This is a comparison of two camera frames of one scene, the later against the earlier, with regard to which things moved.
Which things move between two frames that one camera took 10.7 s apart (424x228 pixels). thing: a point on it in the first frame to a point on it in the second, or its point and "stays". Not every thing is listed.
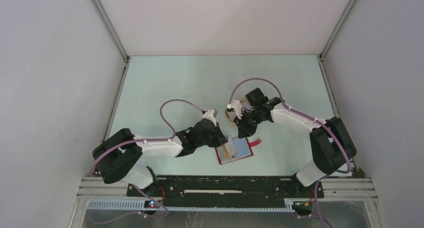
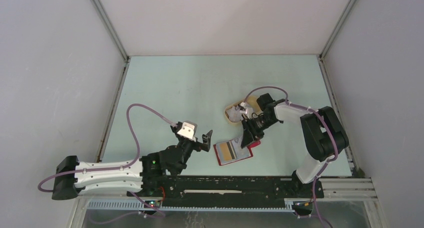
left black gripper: x=220 y=139 to x=205 y=146
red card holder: x=236 y=148 stays
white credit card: x=231 y=148 to x=236 y=143
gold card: x=226 y=154 stays
